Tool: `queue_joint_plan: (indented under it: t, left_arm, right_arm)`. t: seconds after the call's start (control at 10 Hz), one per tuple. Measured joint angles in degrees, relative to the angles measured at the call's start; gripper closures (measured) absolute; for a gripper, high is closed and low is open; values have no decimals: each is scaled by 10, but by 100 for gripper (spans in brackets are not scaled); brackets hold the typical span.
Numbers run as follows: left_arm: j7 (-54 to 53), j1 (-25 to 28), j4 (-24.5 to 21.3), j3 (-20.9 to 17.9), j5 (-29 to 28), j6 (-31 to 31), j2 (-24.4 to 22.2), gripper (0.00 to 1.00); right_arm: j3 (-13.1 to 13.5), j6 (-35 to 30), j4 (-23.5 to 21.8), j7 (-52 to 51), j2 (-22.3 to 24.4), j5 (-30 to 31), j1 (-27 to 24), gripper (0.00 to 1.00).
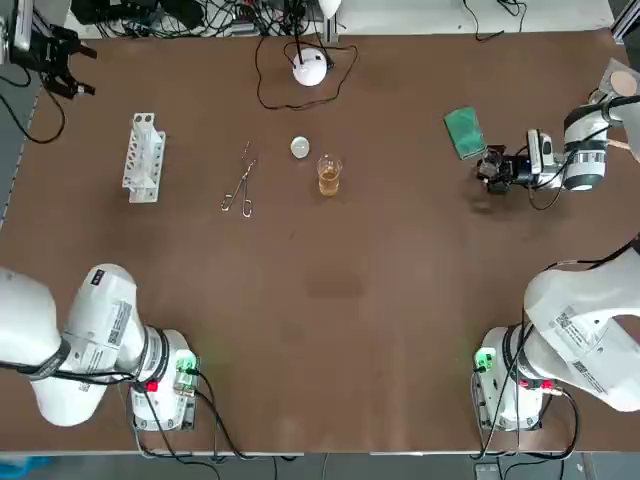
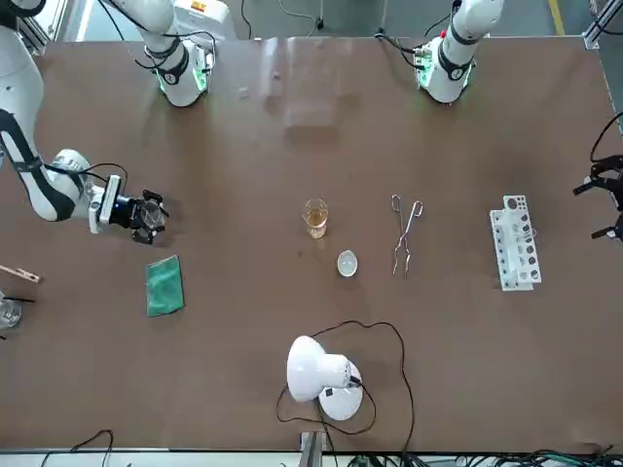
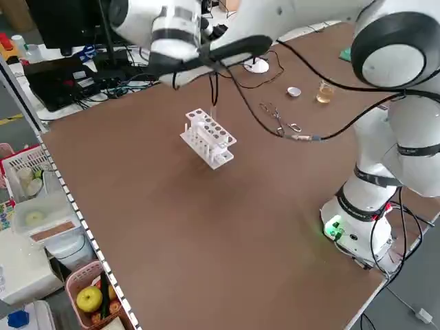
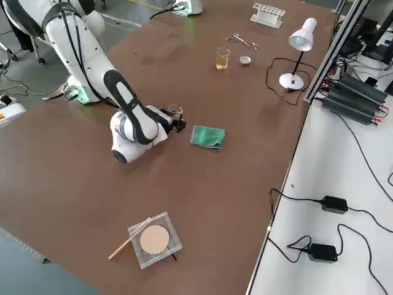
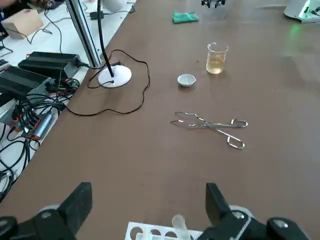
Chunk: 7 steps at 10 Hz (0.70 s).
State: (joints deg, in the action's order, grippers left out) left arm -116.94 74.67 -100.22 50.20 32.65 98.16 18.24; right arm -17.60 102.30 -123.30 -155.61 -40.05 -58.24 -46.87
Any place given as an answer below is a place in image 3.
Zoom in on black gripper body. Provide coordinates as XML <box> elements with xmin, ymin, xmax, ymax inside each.
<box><xmin>201</xmin><ymin>19</ymin><xmax>228</xmax><ymax>41</ymax></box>

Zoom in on white desk lamp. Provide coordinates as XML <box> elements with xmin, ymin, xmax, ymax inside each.
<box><xmin>242</xmin><ymin>54</ymin><xmax>270</xmax><ymax>74</ymax></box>

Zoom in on metal crucible tongs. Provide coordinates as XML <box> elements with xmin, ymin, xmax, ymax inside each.
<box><xmin>258</xmin><ymin>101</ymin><xmax>303</xmax><ymax>136</ymax></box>

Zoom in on white test tube rack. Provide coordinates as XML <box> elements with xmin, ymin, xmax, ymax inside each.
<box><xmin>179</xmin><ymin>108</ymin><xmax>238</xmax><ymax>171</ymax></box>

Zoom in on glass beaker with yellow liquid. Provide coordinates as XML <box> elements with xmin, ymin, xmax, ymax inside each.
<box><xmin>315</xmin><ymin>79</ymin><xmax>336</xmax><ymax>105</ymax></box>

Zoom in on black computer monitor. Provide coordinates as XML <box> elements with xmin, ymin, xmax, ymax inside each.
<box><xmin>29</xmin><ymin>0</ymin><xmax>130</xmax><ymax>69</ymax></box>

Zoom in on white plastic bottle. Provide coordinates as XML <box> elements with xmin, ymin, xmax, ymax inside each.
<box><xmin>12</xmin><ymin>34</ymin><xmax>28</xmax><ymax>58</ymax></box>

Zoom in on white and red basket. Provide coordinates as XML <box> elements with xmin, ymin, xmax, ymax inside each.
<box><xmin>0</xmin><ymin>143</ymin><xmax>54</xmax><ymax>204</ymax></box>

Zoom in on white lidded plastic container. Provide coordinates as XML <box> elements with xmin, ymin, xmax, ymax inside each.
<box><xmin>12</xmin><ymin>191</ymin><xmax>83</xmax><ymax>243</ymax></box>

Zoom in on pink plastic basket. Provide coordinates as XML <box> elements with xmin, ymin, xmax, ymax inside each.
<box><xmin>65</xmin><ymin>260</ymin><xmax>138</xmax><ymax>330</ymax></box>

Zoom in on yellow-green apple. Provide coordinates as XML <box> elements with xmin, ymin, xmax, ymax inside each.
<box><xmin>76</xmin><ymin>286</ymin><xmax>105</xmax><ymax>314</ymax></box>

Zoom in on white box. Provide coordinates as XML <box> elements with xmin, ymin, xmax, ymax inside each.
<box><xmin>0</xmin><ymin>233</ymin><xmax>65</xmax><ymax>307</ymax></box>

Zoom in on blue plastic item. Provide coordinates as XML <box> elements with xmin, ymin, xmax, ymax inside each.
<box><xmin>6</xmin><ymin>309</ymin><xmax>29</xmax><ymax>329</ymax></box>

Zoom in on small white power adapter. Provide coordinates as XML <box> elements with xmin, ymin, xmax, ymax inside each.
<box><xmin>415</xmin><ymin>307</ymin><xmax>435</xmax><ymax>325</ymax></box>

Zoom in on black lamp cable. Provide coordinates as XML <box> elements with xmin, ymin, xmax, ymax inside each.
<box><xmin>233</xmin><ymin>50</ymin><xmax>285</xmax><ymax>89</ymax></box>

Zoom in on tangle of desk cables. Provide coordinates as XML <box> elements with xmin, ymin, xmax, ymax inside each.
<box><xmin>74</xmin><ymin>44</ymin><xmax>162</xmax><ymax>100</ymax></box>

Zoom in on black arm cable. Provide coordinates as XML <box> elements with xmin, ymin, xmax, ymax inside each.
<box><xmin>171</xmin><ymin>39</ymin><xmax>440</xmax><ymax>145</ymax></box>

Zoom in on aluminium frame post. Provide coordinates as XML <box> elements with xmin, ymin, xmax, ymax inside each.
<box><xmin>0</xmin><ymin>54</ymin><xmax>48</xmax><ymax>134</ymax></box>

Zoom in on aluminium table edge rail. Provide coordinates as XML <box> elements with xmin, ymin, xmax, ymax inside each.
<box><xmin>36</xmin><ymin>132</ymin><xmax>142</xmax><ymax>330</ymax></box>

